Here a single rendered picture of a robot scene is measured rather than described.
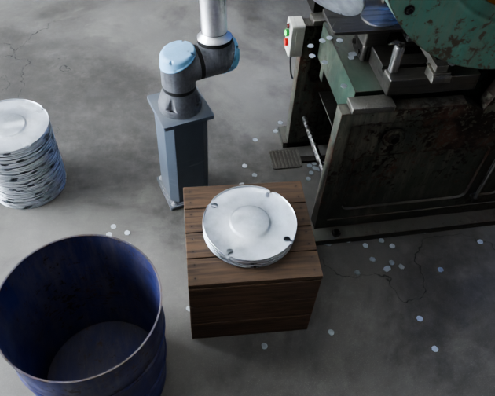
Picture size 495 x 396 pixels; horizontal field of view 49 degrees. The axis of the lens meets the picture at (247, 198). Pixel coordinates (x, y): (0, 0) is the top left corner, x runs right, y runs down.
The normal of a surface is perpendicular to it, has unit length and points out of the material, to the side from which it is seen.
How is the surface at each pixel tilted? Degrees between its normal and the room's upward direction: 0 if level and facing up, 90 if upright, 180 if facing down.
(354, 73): 0
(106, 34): 0
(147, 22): 0
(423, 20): 90
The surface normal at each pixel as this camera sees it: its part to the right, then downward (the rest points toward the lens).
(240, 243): 0.05, -0.64
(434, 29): 0.17, 0.76
